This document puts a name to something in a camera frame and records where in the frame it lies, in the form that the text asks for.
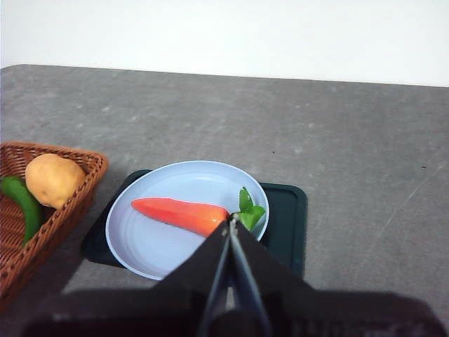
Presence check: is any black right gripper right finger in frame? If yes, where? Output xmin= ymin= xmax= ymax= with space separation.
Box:
xmin=229 ymin=213 xmax=448 ymax=337

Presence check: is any orange carrot with green leaves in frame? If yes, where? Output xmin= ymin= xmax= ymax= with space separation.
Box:
xmin=131 ymin=187 xmax=267 ymax=238

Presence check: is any brown wicker basket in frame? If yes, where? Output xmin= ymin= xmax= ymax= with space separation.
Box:
xmin=0 ymin=141 xmax=109 ymax=310

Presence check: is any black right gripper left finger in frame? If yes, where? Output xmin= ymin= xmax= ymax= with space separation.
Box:
xmin=20 ymin=214 xmax=232 ymax=337

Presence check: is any light blue plate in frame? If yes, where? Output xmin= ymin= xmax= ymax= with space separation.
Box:
xmin=105 ymin=160 xmax=270 ymax=281

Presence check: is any green chili pepper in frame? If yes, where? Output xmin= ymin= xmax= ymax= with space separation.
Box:
xmin=0 ymin=176 xmax=43 ymax=249

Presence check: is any yellow-brown potato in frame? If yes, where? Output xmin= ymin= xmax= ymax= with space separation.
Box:
xmin=25 ymin=153 xmax=87 ymax=210

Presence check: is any dark green cutting board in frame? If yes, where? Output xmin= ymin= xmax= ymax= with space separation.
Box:
xmin=81 ymin=169 xmax=308 ymax=282

